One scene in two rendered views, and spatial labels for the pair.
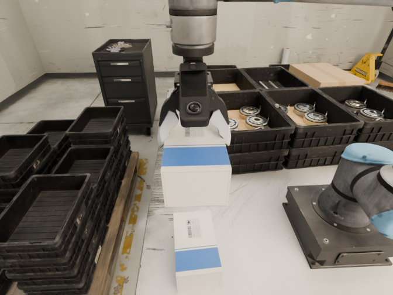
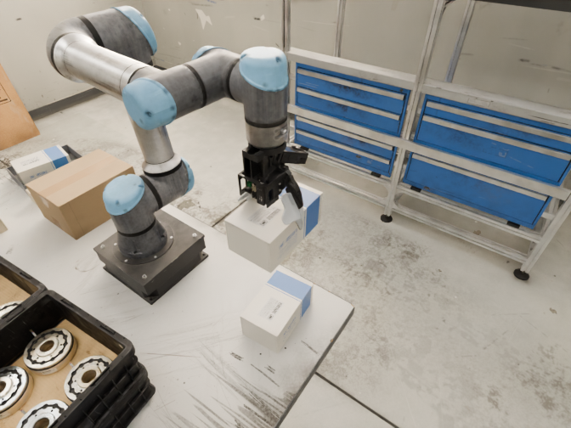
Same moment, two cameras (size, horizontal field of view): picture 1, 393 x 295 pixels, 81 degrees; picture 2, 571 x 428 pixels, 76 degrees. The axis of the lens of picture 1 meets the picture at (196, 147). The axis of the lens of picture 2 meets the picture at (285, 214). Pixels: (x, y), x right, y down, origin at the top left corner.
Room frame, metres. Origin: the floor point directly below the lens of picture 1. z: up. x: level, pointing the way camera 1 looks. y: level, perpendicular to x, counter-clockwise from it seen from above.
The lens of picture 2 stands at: (0.86, 0.40, 1.65)
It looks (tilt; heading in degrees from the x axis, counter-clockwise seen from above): 41 degrees down; 218
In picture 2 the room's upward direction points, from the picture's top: straight up
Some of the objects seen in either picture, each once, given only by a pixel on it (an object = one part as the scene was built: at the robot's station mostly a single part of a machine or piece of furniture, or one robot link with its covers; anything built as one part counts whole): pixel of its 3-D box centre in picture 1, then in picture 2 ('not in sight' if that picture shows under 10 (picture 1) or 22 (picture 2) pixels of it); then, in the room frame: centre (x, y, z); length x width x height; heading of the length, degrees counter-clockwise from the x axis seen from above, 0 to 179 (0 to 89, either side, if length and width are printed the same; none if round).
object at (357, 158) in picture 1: (364, 169); (130, 202); (0.49, -0.47, 0.97); 0.13 x 0.12 x 0.14; 176
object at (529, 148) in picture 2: not in sight; (479, 162); (-1.01, 0.21, 0.60); 0.72 x 0.03 x 0.56; 92
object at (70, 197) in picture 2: not in sight; (87, 191); (0.45, -0.89, 0.78); 0.30 x 0.22 x 0.16; 3
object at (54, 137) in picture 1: (55, 150); not in sight; (1.48, 1.12, 0.31); 0.40 x 0.30 x 0.34; 2
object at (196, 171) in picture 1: (194, 155); (275, 220); (0.39, 0.00, 1.09); 0.20 x 0.12 x 0.09; 2
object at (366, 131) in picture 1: (359, 112); not in sight; (1.04, -0.81, 0.87); 0.40 x 0.30 x 0.11; 8
